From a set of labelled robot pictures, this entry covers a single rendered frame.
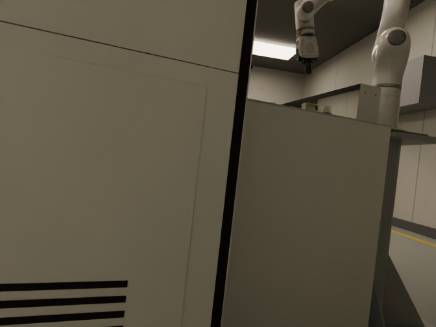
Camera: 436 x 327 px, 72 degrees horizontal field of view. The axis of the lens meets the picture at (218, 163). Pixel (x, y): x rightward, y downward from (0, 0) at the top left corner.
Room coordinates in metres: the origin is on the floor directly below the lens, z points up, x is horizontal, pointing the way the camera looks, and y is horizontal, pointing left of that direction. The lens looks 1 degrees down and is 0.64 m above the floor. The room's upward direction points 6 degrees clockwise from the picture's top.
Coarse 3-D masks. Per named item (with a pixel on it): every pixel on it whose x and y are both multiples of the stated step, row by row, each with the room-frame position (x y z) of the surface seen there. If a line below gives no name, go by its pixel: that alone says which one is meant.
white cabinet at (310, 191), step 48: (288, 144) 0.89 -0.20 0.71; (336, 144) 0.94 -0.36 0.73; (384, 144) 1.01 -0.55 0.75; (240, 192) 0.84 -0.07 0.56; (288, 192) 0.89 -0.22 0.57; (336, 192) 0.95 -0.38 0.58; (240, 240) 0.85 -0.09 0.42; (288, 240) 0.90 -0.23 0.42; (336, 240) 0.96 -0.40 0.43; (240, 288) 0.85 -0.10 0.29; (288, 288) 0.90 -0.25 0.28; (336, 288) 0.96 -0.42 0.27
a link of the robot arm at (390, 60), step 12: (384, 36) 1.21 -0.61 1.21; (396, 36) 1.19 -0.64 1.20; (408, 36) 1.19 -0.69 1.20; (384, 48) 1.21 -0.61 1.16; (396, 48) 1.20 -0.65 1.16; (408, 48) 1.19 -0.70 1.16; (384, 60) 1.23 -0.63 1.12; (396, 60) 1.22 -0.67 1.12; (372, 72) 1.29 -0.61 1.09; (384, 72) 1.25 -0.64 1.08; (396, 72) 1.24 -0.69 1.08; (372, 84) 1.29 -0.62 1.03; (384, 84) 1.25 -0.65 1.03; (396, 84) 1.24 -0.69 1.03
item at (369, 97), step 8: (360, 88) 1.05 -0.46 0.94; (368, 88) 1.06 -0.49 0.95; (376, 88) 1.07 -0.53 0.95; (360, 96) 1.05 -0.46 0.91; (368, 96) 1.06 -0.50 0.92; (376, 96) 1.07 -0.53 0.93; (360, 104) 1.05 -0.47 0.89; (368, 104) 1.06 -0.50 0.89; (376, 104) 1.07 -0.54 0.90; (360, 112) 1.05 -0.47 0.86; (368, 112) 1.06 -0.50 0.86; (376, 112) 1.07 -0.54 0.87; (368, 120) 1.06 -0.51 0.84; (376, 120) 1.07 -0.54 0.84
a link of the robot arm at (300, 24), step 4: (300, 0) 1.38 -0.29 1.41; (296, 4) 1.40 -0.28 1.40; (296, 8) 1.41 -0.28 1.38; (296, 12) 1.41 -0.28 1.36; (296, 16) 1.41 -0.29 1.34; (296, 20) 1.41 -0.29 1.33; (300, 20) 1.38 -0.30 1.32; (312, 20) 1.39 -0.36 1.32; (296, 24) 1.42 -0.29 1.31; (300, 24) 1.39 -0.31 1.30; (304, 24) 1.39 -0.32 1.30; (308, 24) 1.38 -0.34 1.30; (312, 24) 1.39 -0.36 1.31; (296, 28) 1.42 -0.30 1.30; (300, 28) 1.40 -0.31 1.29
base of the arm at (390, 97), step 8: (384, 88) 1.25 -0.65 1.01; (392, 88) 1.24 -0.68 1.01; (384, 96) 1.24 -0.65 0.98; (392, 96) 1.24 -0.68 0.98; (400, 96) 1.26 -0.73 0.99; (384, 104) 1.24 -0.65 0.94; (392, 104) 1.23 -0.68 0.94; (384, 112) 1.24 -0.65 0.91; (392, 112) 1.23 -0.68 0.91; (384, 120) 1.24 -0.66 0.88; (392, 120) 1.23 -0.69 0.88; (392, 128) 1.20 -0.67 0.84
